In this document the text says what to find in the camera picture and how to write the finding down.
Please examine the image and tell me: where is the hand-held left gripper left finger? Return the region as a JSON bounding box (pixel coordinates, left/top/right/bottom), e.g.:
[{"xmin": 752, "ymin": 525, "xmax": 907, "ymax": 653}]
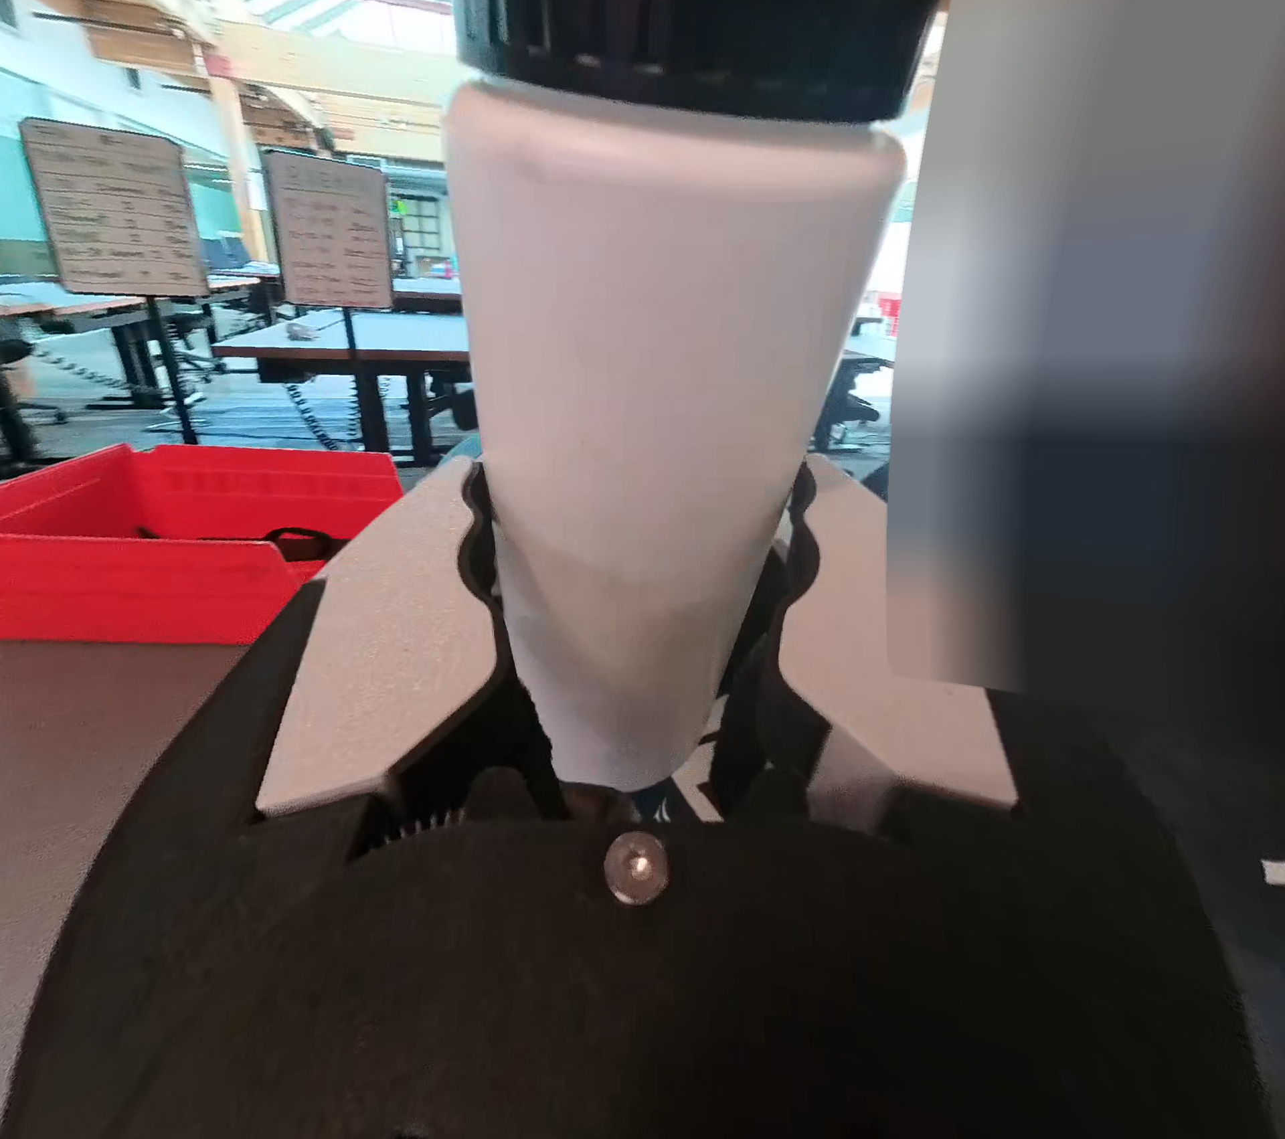
[{"xmin": 254, "ymin": 456, "xmax": 515, "ymax": 824}]

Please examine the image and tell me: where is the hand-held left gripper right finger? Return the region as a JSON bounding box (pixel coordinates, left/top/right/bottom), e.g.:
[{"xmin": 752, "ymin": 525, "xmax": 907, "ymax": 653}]
[{"xmin": 773, "ymin": 454, "xmax": 1021, "ymax": 830}]

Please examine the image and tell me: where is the red plastic bin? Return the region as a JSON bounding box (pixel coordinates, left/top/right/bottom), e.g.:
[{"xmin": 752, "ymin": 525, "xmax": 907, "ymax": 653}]
[{"xmin": 0, "ymin": 442, "xmax": 406, "ymax": 645}]

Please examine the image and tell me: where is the white bottle with black cap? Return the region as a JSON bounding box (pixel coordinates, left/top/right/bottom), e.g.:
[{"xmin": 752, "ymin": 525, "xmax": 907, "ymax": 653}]
[{"xmin": 442, "ymin": 0, "xmax": 951, "ymax": 794}]

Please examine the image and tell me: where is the black office chair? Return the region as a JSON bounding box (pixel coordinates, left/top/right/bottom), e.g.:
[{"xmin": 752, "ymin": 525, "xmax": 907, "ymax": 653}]
[
  {"xmin": 812, "ymin": 353, "xmax": 896, "ymax": 455},
  {"xmin": 0, "ymin": 336, "xmax": 68, "ymax": 468}
]

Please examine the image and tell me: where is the wooden office desk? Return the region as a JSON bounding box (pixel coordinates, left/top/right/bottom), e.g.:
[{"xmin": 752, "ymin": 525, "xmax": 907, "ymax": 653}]
[
  {"xmin": 213, "ymin": 305, "xmax": 474, "ymax": 470},
  {"xmin": 0, "ymin": 273, "xmax": 266, "ymax": 418}
]

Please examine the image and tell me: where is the whiteboard on black stand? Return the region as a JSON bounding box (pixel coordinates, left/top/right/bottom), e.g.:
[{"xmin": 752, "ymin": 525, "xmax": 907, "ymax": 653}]
[
  {"xmin": 259, "ymin": 144, "xmax": 397, "ymax": 363},
  {"xmin": 18, "ymin": 116, "xmax": 211, "ymax": 448}
]

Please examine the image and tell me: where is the black coiled cable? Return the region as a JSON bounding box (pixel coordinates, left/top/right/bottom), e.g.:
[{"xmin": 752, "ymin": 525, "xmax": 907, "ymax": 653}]
[{"xmin": 284, "ymin": 377, "xmax": 346, "ymax": 455}]

